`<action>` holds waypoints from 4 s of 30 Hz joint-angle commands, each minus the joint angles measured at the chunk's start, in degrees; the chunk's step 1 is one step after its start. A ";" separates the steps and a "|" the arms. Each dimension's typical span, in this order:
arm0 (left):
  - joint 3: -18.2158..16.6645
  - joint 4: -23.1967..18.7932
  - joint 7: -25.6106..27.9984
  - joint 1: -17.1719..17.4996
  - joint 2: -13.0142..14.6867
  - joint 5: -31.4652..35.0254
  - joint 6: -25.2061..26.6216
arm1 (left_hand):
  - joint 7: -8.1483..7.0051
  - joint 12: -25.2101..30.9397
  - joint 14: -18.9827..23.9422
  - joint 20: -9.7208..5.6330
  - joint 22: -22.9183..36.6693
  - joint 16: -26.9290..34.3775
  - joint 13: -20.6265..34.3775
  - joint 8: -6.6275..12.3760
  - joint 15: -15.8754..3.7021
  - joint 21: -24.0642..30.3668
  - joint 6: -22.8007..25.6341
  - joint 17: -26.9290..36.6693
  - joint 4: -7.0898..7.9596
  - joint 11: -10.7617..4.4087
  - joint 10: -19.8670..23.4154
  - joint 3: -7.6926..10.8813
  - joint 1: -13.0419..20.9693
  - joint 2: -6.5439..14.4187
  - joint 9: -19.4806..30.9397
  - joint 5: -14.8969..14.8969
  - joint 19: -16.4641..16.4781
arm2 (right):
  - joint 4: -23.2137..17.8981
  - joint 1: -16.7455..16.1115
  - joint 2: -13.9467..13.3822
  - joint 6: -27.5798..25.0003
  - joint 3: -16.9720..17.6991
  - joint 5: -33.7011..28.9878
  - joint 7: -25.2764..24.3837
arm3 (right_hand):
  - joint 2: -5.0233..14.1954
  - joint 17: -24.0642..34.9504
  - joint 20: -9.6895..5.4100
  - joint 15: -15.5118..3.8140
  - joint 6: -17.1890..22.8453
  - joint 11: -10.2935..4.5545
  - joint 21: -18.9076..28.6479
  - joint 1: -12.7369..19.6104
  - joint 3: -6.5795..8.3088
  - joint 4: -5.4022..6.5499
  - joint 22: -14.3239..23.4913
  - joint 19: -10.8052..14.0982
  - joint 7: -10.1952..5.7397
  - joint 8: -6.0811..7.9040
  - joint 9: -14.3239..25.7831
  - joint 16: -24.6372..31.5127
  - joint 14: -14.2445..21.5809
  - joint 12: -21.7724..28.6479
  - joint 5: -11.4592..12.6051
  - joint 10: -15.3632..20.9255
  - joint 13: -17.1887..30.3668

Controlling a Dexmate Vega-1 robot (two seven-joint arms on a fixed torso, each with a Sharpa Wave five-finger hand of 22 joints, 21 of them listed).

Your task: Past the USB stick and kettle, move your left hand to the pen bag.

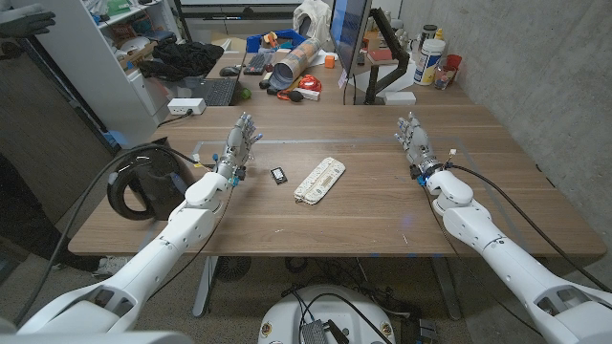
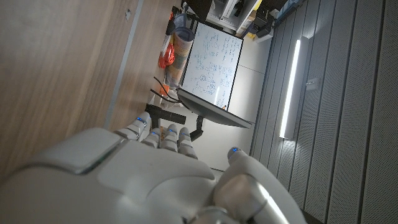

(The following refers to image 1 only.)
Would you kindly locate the silver box on base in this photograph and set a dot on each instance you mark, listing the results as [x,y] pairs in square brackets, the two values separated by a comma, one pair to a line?
[314,333]

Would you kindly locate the white shelf unit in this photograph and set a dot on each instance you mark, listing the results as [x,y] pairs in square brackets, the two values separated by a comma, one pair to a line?
[86,62]

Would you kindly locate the flat white box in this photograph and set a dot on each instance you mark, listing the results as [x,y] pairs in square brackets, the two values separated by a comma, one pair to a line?
[399,98]

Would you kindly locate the black gloved person hand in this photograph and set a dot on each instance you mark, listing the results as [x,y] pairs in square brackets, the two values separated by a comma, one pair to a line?
[26,25]

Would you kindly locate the orange cube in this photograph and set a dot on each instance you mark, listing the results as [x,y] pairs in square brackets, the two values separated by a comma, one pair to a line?
[330,61]

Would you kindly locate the red book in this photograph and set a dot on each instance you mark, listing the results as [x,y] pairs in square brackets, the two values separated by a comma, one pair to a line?
[380,55]

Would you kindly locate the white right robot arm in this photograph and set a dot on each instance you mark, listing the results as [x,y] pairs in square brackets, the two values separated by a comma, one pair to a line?
[507,267]

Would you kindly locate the black computer mouse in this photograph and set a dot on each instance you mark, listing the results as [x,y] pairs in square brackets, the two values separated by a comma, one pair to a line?
[230,71]

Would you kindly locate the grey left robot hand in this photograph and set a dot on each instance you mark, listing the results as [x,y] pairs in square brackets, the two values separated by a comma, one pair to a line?
[235,150]

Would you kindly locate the white power strip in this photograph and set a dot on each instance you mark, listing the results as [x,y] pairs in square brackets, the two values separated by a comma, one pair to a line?
[185,106]

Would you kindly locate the black lidded bottle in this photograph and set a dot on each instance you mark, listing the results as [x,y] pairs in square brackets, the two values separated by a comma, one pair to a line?
[428,32]

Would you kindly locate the round black floor fan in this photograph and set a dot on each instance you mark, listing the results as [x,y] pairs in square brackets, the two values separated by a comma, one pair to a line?
[233,267]

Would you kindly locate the black keyboard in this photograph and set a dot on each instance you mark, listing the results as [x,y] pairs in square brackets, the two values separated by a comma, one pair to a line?
[256,63]
[217,91]

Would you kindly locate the red cup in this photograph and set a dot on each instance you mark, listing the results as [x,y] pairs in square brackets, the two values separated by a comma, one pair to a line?
[454,61]

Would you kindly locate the blue plastic bin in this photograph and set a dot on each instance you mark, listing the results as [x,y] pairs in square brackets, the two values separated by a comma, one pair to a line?
[291,36]

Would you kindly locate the white cloth garment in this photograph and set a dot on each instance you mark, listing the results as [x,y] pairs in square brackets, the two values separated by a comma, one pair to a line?
[311,19]

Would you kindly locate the white wipes canister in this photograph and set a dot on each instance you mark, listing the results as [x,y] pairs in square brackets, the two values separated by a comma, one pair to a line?
[429,62]

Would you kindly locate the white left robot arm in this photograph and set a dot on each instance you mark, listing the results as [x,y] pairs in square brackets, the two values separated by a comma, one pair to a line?
[158,258]

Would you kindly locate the white patterned pen bag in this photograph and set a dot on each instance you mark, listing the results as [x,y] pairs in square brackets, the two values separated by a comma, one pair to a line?
[319,180]

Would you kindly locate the long white box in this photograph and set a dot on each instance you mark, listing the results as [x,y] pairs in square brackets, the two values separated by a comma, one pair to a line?
[308,93]

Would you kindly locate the clear glass jar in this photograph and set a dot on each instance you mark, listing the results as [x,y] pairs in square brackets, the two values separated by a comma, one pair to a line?
[443,77]

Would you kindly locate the green ball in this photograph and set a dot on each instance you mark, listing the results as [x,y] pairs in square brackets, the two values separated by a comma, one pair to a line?
[246,93]

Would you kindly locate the rolled printed poster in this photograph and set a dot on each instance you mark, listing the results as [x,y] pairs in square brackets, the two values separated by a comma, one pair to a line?
[296,62]

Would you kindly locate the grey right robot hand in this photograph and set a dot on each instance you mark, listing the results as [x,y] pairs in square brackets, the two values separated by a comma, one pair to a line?
[418,145]

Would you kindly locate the black framed whiteboard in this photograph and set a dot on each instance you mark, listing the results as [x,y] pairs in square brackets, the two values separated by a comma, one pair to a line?
[229,9]

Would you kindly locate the grey table leg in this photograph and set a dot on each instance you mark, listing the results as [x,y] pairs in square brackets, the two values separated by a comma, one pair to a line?
[204,286]
[447,289]

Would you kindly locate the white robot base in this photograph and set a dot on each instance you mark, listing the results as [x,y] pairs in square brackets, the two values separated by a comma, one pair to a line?
[282,317]

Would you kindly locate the black USB stick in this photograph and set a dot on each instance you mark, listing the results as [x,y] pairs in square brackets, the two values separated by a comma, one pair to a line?
[278,175]

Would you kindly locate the black computer monitor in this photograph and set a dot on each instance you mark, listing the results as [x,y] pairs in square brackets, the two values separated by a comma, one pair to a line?
[346,28]

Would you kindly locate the black cloth garment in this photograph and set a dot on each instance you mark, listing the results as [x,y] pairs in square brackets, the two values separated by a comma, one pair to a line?
[186,59]

